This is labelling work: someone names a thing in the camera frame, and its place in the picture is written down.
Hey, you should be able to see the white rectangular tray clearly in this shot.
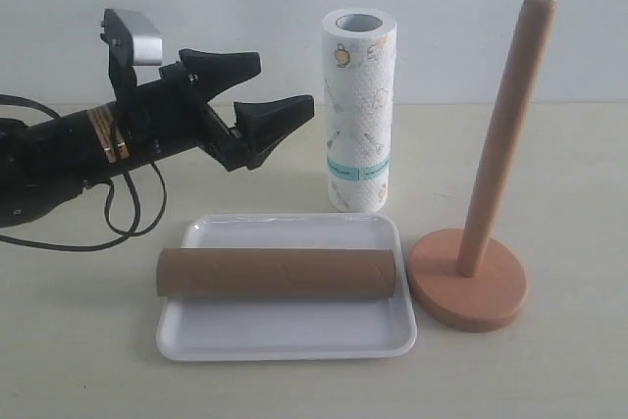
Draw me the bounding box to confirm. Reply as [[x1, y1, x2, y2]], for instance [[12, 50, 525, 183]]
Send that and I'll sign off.
[[156, 213, 417, 362]]

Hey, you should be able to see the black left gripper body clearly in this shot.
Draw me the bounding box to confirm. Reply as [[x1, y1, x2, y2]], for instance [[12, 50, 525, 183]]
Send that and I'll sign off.
[[117, 63, 245, 171]]

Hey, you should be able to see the brown cardboard tube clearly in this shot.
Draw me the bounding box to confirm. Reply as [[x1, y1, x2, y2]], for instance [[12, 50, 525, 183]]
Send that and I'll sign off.
[[156, 248, 396, 299]]

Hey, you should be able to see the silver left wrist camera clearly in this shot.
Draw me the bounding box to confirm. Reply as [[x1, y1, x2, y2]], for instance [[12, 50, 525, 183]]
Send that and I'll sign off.
[[101, 8, 163, 67]]

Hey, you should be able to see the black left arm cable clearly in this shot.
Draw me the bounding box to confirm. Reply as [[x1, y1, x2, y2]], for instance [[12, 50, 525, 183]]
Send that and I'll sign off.
[[0, 92, 167, 250]]

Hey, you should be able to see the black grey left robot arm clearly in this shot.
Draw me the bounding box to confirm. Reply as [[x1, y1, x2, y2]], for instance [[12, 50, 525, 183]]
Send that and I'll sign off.
[[1, 49, 314, 228]]

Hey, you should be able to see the wooden paper towel holder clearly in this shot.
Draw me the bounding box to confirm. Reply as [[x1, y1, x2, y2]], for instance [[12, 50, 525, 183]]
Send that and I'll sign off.
[[406, 0, 556, 333]]

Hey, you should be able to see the printed white paper towel roll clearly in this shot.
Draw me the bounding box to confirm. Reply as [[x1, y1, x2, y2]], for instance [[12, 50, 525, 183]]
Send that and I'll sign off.
[[322, 8, 396, 213]]

